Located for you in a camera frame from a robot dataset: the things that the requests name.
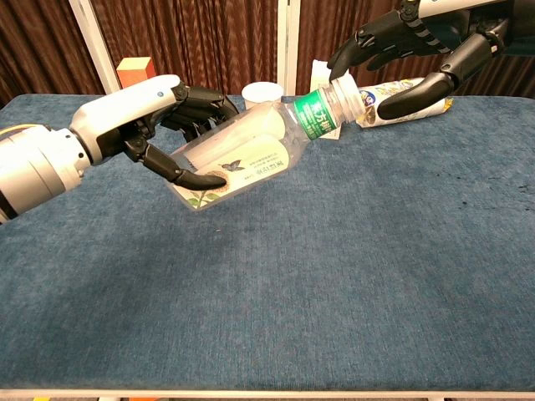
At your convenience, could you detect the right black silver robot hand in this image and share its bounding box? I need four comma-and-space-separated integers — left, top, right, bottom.
327, 0, 515, 120

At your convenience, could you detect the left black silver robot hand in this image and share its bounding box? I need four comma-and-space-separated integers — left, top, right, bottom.
69, 74, 242, 191

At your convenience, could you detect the clear plastic water bottle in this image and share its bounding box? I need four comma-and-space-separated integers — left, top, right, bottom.
166, 85, 354, 213

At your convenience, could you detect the orange wooden cube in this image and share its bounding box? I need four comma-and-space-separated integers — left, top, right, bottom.
115, 56, 156, 89

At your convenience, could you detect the brown pleated curtain panel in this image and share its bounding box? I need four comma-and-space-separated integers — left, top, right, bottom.
90, 0, 279, 96
295, 0, 471, 96
0, 0, 104, 106
449, 0, 535, 99

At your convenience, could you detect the yellow white snack package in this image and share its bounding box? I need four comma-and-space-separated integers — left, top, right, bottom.
354, 76, 455, 129

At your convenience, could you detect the white paper cup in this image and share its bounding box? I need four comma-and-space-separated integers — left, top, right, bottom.
241, 81, 285, 111

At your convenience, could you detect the white carton box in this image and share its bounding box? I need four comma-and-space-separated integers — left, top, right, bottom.
308, 58, 351, 140

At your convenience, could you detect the blue fabric table cover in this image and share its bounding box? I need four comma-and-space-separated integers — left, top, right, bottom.
0, 94, 535, 393

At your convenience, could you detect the white screen frame post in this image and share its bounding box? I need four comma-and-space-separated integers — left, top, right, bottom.
68, 0, 123, 96
275, 0, 300, 96

